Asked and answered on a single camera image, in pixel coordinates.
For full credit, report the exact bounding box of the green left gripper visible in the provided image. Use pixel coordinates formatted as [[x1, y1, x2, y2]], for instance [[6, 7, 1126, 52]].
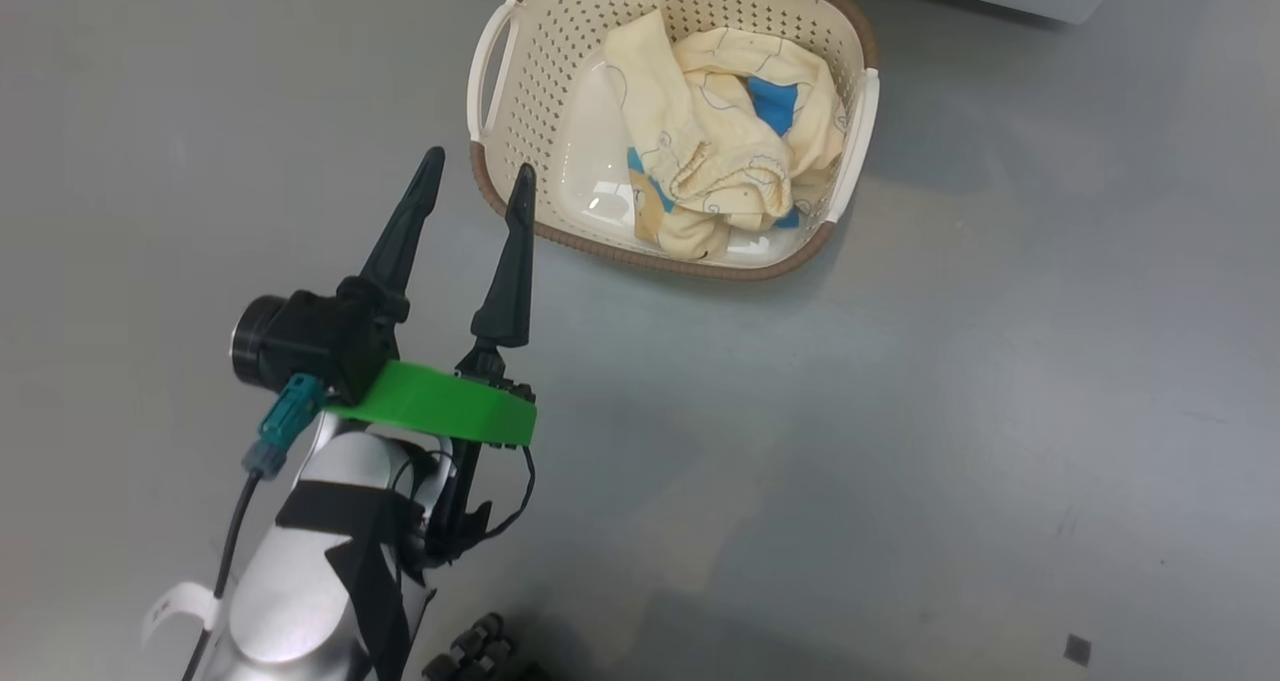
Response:
[[330, 146, 539, 450]]

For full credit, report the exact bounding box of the cream garment with blue patches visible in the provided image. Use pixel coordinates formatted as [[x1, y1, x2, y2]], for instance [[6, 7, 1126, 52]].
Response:
[[625, 29, 849, 262]]

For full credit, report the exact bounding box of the cream perforated laundry basket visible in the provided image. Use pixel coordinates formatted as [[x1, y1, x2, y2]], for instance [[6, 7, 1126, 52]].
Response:
[[467, 0, 881, 282]]

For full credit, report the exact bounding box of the black cable with teal connector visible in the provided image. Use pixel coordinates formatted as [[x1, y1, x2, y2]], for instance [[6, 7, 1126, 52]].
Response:
[[185, 373, 329, 681]]

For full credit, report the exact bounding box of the thin black left gripper cable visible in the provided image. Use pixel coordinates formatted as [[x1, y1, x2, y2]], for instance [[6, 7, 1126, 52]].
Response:
[[390, 444, 537, 544]]

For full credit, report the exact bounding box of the white cable label tag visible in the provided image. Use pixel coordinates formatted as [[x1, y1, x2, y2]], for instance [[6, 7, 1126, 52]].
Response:
[[142, 581, 220, 648]]

